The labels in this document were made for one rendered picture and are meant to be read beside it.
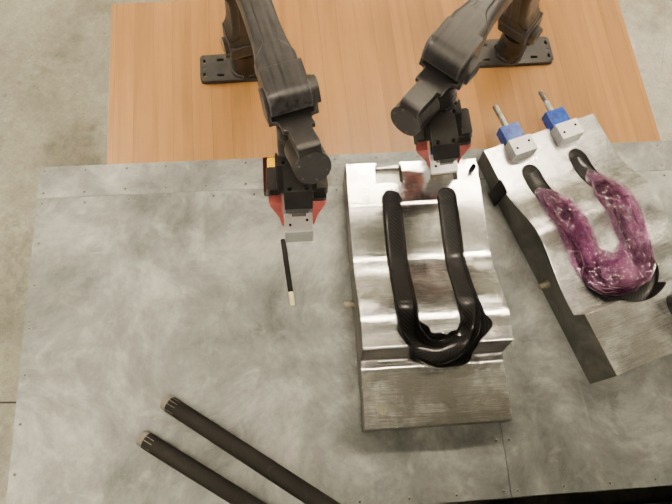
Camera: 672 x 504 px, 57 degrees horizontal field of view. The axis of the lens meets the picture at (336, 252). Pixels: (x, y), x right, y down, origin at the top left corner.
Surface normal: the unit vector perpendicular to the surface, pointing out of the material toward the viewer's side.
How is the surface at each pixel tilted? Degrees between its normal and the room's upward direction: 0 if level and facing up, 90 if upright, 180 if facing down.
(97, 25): 0
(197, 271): 0
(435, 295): 26
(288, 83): 14
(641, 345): 0
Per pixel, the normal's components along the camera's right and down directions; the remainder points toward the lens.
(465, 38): -0.07, -0.20
